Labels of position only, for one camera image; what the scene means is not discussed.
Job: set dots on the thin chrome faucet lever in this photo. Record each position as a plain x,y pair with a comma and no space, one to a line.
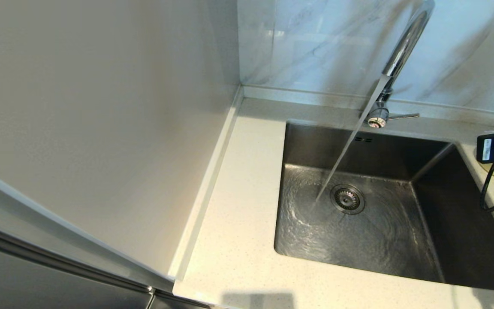
403,116

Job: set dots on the grey refrigerator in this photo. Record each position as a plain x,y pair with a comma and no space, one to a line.
37,283

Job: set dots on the chrome gooseneck faucet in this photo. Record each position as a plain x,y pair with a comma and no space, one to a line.
406,43

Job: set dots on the stainless steel sink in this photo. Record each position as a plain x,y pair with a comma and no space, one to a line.
380,244

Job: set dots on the round metal drain strainer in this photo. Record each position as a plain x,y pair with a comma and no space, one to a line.
347,199

